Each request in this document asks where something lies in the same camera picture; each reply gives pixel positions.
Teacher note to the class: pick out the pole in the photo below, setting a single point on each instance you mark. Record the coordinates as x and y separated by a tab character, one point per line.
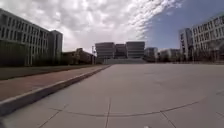
93	55

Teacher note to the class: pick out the wide building with steps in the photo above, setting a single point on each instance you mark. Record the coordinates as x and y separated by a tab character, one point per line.
135	50

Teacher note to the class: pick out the low brown building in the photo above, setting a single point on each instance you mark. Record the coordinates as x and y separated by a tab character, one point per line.
78	56

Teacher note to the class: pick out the grey paved plaza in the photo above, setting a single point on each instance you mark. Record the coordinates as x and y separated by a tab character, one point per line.
140	90

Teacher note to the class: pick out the small grey building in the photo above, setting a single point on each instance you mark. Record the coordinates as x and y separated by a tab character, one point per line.
151	53

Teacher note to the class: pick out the low pale building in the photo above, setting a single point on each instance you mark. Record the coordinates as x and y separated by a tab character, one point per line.
170	54

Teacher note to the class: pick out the grey stone kerb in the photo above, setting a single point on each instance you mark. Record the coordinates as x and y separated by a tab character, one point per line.
33	95

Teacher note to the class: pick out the red brick path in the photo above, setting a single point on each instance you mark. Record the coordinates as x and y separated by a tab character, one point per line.
26	83

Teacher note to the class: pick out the large grey building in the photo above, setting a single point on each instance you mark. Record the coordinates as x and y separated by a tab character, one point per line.
23	40

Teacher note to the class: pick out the grass strip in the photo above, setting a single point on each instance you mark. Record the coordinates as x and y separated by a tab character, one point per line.
20	71

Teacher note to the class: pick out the tall pale gridded building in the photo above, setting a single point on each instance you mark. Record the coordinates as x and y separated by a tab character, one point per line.
205	36

